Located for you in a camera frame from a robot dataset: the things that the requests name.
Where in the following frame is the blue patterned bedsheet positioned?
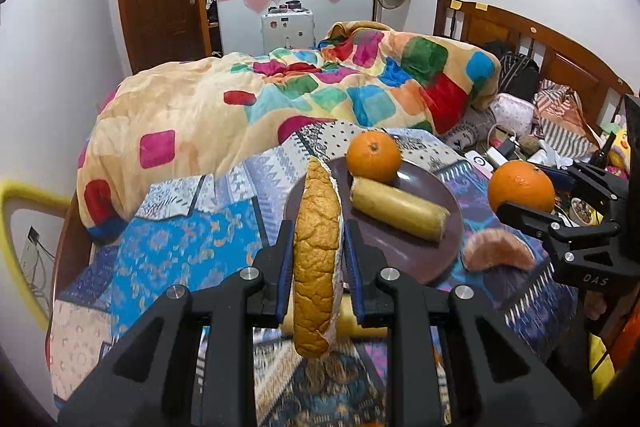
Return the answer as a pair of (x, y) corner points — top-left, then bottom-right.
(45, 119), (592, 427)

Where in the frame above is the orange with green stem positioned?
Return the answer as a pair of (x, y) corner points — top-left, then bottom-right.
(346, 130), (403, 184)

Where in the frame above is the colourful patchwork blanket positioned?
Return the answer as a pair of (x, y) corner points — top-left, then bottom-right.
(77, 21), (502, 242)

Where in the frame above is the yellow cylindrical roll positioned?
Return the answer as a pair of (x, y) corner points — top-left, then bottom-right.
(349, 178), (450, 241)

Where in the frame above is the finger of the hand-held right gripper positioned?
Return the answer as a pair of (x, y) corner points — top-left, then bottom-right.
(496, 201), (624, 252)
(538, 161), (629, 208)

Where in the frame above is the pink pomelo segment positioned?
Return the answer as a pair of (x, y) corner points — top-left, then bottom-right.
(460, 229), (536, 272)

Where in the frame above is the grey patterned pillow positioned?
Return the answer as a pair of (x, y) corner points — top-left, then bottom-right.
(444, 106), (497, 154)

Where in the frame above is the pink floral pillow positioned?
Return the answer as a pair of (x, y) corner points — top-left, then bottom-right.
(489, 92), (536, 134)

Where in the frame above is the yellow plush toy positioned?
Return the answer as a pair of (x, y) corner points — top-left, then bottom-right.
(607, 126), (632, 168)

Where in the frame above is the large orange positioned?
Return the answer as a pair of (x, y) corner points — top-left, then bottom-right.
(487, 160), (557, 224)

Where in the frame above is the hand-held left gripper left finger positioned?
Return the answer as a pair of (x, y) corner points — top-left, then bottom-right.
(57, 219), (296, 427)

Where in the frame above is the black striped bag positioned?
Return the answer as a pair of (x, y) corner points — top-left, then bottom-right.
(497, 51), (542, 101)

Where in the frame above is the dark glass bottle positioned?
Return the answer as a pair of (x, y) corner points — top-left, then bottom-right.
(589, 131), (619, 174)

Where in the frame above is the yellow chair frame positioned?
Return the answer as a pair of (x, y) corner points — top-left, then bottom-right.
(0, 179), (74, 334)

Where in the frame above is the wooden headboard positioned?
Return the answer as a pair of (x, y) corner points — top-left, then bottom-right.
(433, 0), (636, 134)

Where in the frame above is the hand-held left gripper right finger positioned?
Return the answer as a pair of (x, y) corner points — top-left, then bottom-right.
(342, 222), (583, 427)

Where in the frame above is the white case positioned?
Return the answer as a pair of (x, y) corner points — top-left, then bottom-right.
(260, 1), (316, 56)

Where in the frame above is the long brown bread bun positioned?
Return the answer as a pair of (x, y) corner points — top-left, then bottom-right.
(293, 156), (345, 359)

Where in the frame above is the white bowl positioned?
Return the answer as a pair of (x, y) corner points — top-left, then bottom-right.
(569, 196), (604, 226)

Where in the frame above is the dark purple plate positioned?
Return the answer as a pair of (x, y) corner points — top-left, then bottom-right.
(283, 156), (464, 286)

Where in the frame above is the striped cloth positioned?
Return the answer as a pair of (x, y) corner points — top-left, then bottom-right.
(532, 79), (602, 148)

